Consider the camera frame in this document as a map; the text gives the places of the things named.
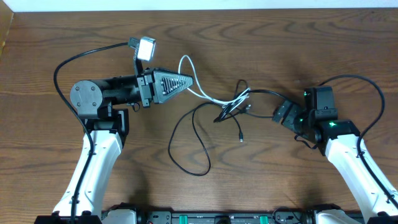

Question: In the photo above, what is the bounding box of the white cable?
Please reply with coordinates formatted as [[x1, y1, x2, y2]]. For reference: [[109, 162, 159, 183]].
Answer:
[[178, 54, 251, 106]]

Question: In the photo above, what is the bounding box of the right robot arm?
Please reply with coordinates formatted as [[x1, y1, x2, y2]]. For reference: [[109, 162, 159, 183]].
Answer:
[[273, 86, 397, 223]]

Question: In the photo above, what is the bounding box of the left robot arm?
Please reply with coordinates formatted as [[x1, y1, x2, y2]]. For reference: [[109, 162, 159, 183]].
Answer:
[[35, 60, 196, 223]]

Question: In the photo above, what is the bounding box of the left camera cable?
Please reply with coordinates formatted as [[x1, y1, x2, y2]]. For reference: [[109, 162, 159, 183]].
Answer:
[[53, 37, 141, 224]]

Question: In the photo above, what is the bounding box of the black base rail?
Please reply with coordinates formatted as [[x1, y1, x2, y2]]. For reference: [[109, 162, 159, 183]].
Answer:
[[101, 203, 364, 224]]

